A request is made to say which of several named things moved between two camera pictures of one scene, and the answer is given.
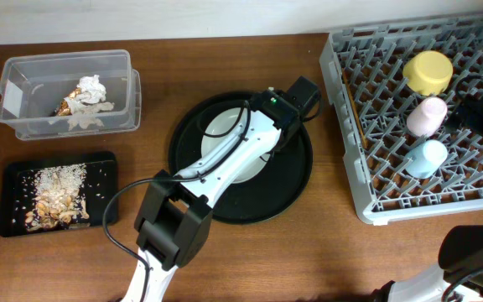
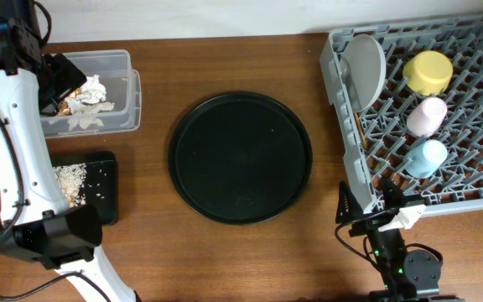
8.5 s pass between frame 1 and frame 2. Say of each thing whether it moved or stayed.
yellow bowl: stayed
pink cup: stayed
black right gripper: moved
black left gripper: moved
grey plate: moved
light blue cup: stayed
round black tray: stayed
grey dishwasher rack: stayed
